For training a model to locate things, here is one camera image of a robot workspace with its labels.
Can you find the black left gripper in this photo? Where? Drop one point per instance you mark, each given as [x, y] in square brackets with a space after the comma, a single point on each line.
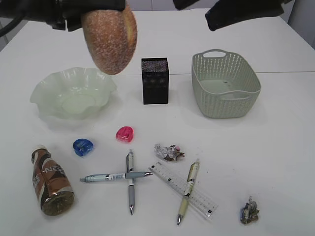
[59, 14]

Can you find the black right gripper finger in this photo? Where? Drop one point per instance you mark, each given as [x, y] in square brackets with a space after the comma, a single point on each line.
[193, 4]
[228, 12]

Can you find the sugared bread roll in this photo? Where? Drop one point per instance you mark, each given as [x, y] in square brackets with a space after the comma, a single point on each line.
[111, 38]

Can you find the paper ball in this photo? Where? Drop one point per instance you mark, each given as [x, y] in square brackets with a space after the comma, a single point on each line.
[172, 153]
[249, 213]

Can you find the brown coffee bottle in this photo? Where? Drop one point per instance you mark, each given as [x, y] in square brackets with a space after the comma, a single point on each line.
[53, 190]

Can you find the grey-green plastic basket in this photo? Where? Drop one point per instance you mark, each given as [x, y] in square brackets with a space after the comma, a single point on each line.
[224, 87]

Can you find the pale green wavy plate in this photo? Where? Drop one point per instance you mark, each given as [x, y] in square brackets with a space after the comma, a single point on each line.
[74, 93]

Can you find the black mesh pen holder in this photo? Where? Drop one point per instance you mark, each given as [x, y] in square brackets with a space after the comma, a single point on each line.
[155, 80]

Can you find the pink pencil sharpener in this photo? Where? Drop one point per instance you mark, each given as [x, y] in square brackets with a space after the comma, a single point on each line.
[125, 134]

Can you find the blue pencil sharpener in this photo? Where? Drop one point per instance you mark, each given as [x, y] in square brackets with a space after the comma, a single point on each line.
[82, 147]

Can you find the beige patterned pen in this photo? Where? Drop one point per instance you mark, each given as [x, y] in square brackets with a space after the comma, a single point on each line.
[194, 168]

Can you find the grey pen lying vertical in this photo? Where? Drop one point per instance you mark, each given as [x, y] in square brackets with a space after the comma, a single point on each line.
[131, 182]

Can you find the grey pen lying horizontal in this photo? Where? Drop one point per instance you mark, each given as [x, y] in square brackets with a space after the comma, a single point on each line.
[108, 177]

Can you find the clear plastic ruler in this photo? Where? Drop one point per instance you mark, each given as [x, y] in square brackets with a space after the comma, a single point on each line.
[200, 201]

